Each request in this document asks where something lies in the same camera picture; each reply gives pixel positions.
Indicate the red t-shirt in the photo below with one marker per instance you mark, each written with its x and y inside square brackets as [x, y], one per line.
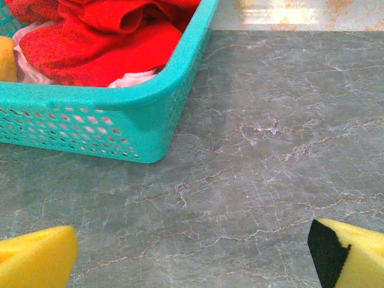
[105, 54]

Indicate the pink t-shirt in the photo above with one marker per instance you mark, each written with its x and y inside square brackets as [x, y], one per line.
[132, 79]

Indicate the teal plastic basket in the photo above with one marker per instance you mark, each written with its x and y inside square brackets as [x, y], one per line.
[144, 126]

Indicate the mustard yellow t-shirt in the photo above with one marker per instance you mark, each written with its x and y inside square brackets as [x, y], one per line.
[6, 60]

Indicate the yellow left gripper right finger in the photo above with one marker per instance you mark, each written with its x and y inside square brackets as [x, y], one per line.
[360, 258]

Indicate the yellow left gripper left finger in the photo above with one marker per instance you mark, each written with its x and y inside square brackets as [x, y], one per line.
[39, 258]

